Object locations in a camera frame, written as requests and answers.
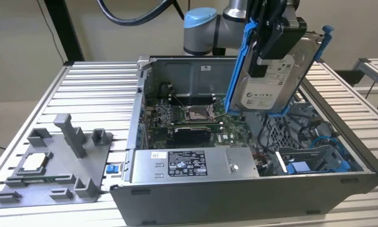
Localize silver CPU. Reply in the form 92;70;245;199
22;153;50;172

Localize hard disk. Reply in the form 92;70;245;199
224;25;335;118

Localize open black PC case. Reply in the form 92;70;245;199
109;55;378;227

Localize metal socket cover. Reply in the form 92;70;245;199
208;100;227;119

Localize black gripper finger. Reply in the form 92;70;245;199
251;0;272;44
248;0;308;78

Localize grey plastic parts rack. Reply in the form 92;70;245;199
0;113;115;210

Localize silver power supply unit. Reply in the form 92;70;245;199
131;148;261;184

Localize blue plastic bay clip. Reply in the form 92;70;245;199
285;162;313;175

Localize CPU socket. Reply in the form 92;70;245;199
184;106;217;123

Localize thin wire locking lever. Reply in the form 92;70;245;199
172;93;192;109

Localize black upright frame post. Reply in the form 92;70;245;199
44;0;84;62

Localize grey metal disk bay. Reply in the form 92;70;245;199
244;104;344;175

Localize metal slat side table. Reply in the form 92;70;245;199
353;58;378;95

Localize green motherboard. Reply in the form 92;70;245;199
141;81;263;147

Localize pale blue wire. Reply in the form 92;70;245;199
312;134;341;161

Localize thin black cables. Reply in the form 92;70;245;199
172;0;187;20

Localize black graphics card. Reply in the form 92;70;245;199
173;126;213;144

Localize black wire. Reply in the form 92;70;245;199
257;113;293;152

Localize green RAM stick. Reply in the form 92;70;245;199
19;175;71;184

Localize thick black cable bundle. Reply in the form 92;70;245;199
96;0;189;26

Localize black RAM slot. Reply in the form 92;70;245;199
173;98;216;105
172;93;216;99

